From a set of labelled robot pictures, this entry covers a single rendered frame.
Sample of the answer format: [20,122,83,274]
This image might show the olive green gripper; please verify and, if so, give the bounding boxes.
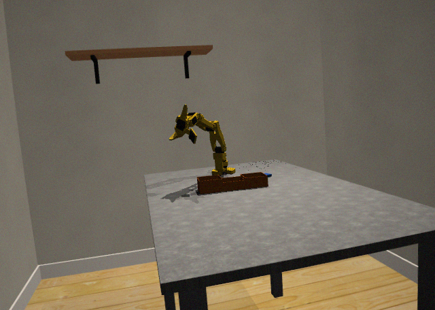
[169,105,197,144]

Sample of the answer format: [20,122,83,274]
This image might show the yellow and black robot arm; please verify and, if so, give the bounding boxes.
[187,112,235,175]

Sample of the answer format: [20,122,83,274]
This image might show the orange three-compartment bin rack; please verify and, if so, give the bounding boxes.
[197,172,268,194]

